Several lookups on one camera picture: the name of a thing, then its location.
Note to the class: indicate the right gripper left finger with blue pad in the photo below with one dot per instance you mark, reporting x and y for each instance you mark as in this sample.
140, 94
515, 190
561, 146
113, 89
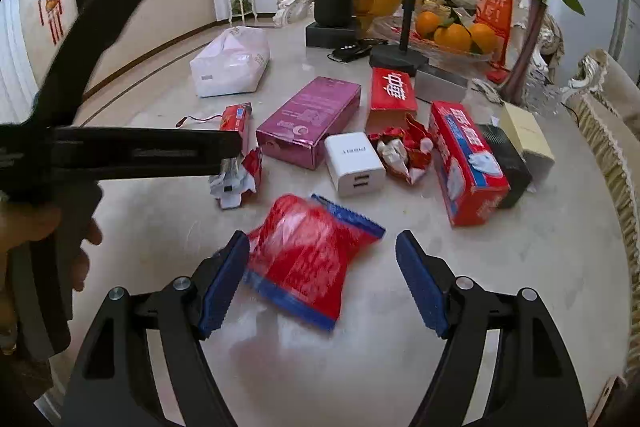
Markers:
112, 382

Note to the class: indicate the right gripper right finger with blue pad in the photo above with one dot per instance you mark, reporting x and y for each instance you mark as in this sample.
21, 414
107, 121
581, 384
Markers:
534, 381

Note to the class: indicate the torn red white small box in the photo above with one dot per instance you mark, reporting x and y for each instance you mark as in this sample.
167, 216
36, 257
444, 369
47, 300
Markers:
240, 177

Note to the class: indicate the red toothpaste box with tooth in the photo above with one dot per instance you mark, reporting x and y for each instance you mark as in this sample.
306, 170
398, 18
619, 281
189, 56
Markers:
472, 182

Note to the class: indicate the black dotted box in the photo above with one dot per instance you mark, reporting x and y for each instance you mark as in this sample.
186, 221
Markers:
510, 162

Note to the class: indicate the red blue snack wrapper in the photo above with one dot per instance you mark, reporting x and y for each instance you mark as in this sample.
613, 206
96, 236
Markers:
300, 254

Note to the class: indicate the magenta cardboard box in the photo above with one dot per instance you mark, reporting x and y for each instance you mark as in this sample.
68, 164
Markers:
295, 132

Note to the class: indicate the cream Kimtrue box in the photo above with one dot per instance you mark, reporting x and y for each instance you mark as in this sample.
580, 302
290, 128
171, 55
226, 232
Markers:
526, 136

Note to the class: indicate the red Zhonghua box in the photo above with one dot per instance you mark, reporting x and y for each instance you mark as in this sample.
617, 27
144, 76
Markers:
391, 99

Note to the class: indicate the person's left hand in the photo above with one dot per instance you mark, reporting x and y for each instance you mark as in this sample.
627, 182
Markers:
40, 284

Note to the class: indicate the red chinese knot left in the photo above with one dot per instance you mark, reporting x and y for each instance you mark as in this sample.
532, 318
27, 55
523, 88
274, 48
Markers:
50, 16

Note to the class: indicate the white tissue pack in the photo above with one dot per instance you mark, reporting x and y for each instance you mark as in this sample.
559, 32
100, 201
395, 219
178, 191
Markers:
233, 63

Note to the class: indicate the crumpled red candy wrapper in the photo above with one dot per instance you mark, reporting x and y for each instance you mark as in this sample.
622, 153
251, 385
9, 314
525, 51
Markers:
406, 151

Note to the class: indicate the white USB charger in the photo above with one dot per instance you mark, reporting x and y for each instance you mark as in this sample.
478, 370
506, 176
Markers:
353, 164

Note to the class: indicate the clear glass cups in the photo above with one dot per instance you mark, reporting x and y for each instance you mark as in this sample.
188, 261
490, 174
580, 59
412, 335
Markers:
541, 97

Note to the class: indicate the black flat base box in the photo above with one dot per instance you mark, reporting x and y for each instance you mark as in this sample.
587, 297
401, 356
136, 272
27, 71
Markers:
331, 38

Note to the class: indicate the dark purple flower vase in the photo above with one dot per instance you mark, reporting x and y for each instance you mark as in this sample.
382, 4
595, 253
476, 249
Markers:
512, 91

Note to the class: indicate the black remote control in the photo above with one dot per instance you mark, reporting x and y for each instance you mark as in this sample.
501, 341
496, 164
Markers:
354, 51

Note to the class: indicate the beige fringed right sofa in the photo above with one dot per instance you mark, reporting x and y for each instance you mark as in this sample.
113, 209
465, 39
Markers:
606, 103

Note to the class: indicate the black smart speaker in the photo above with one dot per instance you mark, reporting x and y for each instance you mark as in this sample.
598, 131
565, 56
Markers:
333, 13

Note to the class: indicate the silver grey rectangular box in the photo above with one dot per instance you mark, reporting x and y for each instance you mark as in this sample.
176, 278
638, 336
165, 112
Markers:
436, 84

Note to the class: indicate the golden cup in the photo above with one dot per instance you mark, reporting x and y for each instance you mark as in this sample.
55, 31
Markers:
361, 8

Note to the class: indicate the orange fruit right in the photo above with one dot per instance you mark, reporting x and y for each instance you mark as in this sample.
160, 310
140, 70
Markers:
484, 37

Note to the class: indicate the orange fruit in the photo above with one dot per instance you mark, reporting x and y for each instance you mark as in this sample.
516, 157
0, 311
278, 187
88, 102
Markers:
484, 37
454, 37
426, 23

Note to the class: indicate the black phone stand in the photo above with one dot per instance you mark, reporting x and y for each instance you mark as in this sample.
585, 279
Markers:
399, 57

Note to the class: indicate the orange fruit middle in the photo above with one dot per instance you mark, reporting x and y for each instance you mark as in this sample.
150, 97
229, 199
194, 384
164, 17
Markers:
454, 37

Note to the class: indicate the glass fruit plate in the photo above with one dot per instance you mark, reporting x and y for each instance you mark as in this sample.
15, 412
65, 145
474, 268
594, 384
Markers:
389, 28

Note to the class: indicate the orange fruit left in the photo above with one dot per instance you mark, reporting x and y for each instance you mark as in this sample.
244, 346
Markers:
426, 23

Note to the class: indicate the red orange gift bag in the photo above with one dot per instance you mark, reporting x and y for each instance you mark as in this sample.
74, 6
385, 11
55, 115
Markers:
498, 15

